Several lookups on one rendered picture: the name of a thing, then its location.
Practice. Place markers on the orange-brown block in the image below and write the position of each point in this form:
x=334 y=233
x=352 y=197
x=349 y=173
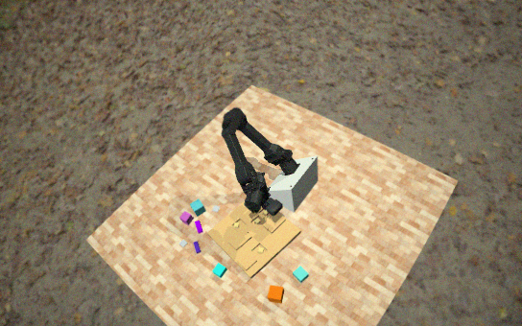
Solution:
x=276 y=294

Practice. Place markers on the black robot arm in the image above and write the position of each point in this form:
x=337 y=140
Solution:
x=244 y=171

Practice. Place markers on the teal cube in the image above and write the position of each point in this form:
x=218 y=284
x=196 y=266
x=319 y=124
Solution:
x=197 y=207

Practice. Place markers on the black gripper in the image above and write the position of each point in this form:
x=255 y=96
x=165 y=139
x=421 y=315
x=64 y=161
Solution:
x=272 y=206

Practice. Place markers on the teal square block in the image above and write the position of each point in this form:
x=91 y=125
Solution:
x=300 y=274

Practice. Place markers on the cyan cube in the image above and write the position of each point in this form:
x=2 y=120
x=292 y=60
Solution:
x=219 y=270

